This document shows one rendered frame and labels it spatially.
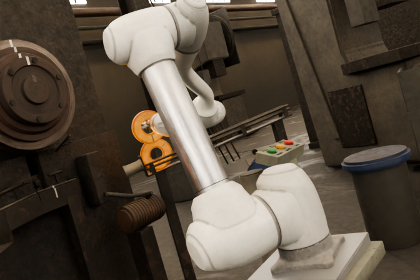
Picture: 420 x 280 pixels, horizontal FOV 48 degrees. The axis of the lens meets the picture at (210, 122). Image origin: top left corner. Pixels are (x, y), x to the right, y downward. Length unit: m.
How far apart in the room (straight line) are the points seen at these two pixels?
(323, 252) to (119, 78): 9.47
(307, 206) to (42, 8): 1.68
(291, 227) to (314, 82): 3.03
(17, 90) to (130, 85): 8.79
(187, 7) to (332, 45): 2.81
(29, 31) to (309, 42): 2.55
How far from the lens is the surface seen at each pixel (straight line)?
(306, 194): 1.32
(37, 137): 2.10
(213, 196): 1.23
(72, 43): 2.52
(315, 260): 1.35
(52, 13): 2.52
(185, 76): 1.62
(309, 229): 1.33
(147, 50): 1.31
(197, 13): 1.39
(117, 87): 10.51
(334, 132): 4.23
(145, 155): 2.30
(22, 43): 2.19
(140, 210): 2.18
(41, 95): 2.06
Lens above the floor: 0.87
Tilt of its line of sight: 2 degrees down
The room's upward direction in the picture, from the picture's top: 16 degrees counter-clockwise
